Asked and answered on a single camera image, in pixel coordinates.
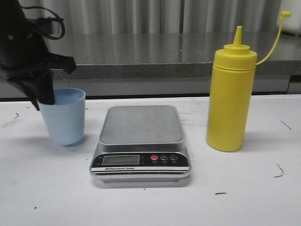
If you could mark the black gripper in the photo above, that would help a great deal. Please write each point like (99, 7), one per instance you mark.
(24, 56)

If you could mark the light blue plastic cup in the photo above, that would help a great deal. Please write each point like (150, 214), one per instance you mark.
(65, 119)

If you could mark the yellow squeeze bottle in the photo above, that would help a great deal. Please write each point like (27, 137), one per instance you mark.
(232, 79)

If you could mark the silver electronic kitchen scale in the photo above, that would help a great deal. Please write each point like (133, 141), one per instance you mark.
(141, 146)

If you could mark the white container on counter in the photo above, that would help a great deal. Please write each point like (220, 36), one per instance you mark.
(292, 25)

